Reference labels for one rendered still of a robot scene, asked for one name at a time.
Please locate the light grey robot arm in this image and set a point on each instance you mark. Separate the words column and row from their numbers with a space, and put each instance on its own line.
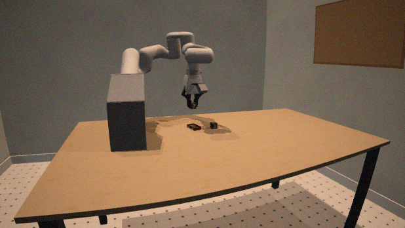
column 193, row 53

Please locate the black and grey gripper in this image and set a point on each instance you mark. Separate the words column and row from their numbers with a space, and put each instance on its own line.
column 190, row 89

